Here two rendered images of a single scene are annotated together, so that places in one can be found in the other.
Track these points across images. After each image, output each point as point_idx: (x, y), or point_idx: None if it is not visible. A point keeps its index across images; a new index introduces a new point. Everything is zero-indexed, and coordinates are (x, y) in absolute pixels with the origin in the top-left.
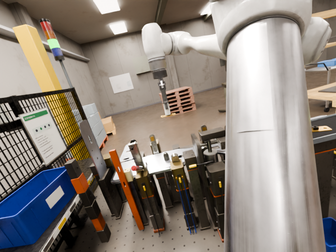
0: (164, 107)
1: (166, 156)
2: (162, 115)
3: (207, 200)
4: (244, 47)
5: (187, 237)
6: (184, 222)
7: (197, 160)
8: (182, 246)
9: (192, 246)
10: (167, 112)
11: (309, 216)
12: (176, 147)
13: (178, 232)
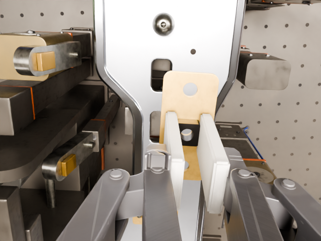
0: (167, 147)
1: (152, 24)
2: (208, 89)
3: (71, 94)
4: None
5: (56, 23)
6: (92, 25)
7: (34, 125)
8: (40, 9)
9: (37, 29)
10: (165, 138)
11: None
12: (258, 75)
13: (71, 7)
